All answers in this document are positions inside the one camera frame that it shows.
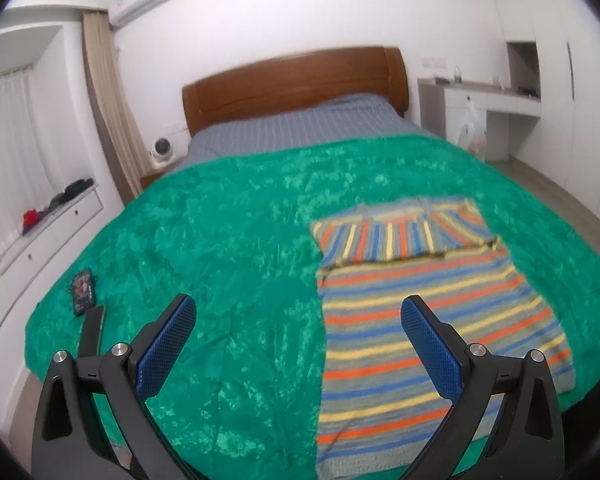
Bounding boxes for white window cabinet with drawers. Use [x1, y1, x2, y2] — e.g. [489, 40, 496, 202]
[0, 182, 105, 361]

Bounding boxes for wooden nightstand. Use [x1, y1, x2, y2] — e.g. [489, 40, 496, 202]
[140, 157, 186, 193]

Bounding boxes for green velvet blanket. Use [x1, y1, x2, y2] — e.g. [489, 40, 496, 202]
[24, 132, 600, 480]

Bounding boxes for white plastic bag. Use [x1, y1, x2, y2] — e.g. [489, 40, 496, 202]
[456, 100, 488, 156]

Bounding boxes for white sheer curtain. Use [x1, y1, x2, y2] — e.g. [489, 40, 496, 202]
[0, 62, 66, 273]

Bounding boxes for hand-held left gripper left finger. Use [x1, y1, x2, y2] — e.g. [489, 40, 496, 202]
[31, 294, 198, 480]

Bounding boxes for beige curtain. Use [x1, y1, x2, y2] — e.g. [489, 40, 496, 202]
[81, 10, 146, 203]

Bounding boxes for white wardrobe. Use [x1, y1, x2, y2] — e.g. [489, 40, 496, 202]
[482, 0, 600, 221]

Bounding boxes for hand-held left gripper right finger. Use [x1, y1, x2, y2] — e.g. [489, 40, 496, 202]
[400, 295, 566, 480]

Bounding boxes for smartphone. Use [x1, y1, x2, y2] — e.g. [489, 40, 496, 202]
[70, 269, 97, 317]

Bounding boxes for small white fan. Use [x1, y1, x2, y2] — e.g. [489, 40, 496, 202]
[147, 136, 175, 168]

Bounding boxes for grey striped bed sheet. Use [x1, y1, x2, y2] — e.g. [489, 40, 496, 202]
[186, 94, 433, 166]

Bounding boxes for dark clothes pile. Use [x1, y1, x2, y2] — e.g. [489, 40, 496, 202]
[45, 177, 96, 211]

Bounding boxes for white desk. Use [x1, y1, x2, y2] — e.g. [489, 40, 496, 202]
[417, 77, 543, 163]

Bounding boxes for wooden headboard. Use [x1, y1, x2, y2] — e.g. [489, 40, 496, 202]
[182, 46, 411, 137]

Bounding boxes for striped knit sweater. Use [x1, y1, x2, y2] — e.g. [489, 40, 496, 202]
[310, 197, 577, 480]

